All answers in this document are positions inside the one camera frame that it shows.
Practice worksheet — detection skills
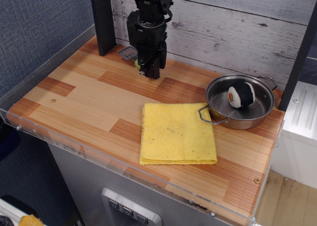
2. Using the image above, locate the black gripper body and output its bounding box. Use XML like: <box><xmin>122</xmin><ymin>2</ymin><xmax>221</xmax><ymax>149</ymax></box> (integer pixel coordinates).
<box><xmin>127</xmin><ymin>10</ymin><xmax>167</xmax><ymax>69</ymax></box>

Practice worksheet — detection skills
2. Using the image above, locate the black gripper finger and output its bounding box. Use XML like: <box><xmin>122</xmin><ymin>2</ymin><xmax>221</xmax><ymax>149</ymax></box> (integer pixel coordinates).
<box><xmin>145</xmin><ymin>58</ymin><xmax>160</xmax><ymax>79</ymax></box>
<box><xmin>137</xmin><ymin>61</ymin><xmax>149</xmax><ymax>76</ymax></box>

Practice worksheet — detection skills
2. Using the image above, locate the grey spatula with green handle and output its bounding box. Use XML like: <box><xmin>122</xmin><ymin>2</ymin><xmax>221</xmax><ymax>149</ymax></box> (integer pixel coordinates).
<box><xmin>118</xmin><ymin>46</ymin><xmax>140</xmax><ymax>69</ymax></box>

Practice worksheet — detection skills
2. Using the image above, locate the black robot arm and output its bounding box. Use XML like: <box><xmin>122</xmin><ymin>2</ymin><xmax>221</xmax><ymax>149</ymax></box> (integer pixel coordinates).
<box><xmin>91</xmin><ymin>0</ymin><xmax>173</xmax><ymax>79</ymax></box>

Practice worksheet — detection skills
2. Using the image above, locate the yellow folded cloth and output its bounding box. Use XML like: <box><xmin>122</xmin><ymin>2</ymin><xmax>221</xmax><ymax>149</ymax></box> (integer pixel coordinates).
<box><xmin>139</xmin><ymin>103</ymin><xmax>217</xmax><ymax>165</ymax></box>

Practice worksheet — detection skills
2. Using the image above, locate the plush sushi roll toy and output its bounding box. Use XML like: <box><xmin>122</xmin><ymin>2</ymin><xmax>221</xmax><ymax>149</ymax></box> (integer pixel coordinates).
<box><xmin>227</xmin><ymin>82</ymin><xmax>255</xmax><ymax>109</ymax></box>

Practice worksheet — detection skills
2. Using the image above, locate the stainless steel pan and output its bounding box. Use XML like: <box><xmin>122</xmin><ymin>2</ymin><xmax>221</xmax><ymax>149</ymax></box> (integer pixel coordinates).
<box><xmin>198</xmin><ymin>74</ymin><xmax>277</xmax><ymax>129</ymax></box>

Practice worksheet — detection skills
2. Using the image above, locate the silver toy fridge front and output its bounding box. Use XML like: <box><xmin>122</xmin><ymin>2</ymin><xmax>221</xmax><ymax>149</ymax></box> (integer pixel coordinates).
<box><xmin>49</xmin><ymin>145</ymin><xmax>250</xmax><ymax>226</ymax></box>

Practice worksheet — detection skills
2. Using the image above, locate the white toy appliance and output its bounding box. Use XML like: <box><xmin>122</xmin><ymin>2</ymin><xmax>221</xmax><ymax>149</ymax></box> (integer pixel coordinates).
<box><xmin>271</xmin><ymin>81</ymin><xmax>317</xmax><ymax>188</ymax></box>

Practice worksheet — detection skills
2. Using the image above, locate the yellow object at corner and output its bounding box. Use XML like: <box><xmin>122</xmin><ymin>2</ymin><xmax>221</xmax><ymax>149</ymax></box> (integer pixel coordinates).
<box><xmin>18</xmin><ymin>215</ymin><xmax>45</xmax><ymax>226</ymax></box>

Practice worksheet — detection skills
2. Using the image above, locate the dark grey vertical post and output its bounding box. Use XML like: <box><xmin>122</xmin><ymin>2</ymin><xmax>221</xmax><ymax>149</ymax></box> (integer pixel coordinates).
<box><xmin>91</xmin><ymin>0</ymin><xmax>116</xmax><ymax>56</ymax></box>

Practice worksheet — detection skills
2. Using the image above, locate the dark right vertical post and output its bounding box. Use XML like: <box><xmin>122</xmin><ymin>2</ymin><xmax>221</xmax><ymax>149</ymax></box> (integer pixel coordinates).
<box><xmin>279</xmin><ymin>11</ymin><xmax>317</xmax><ymax>112</ymax></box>

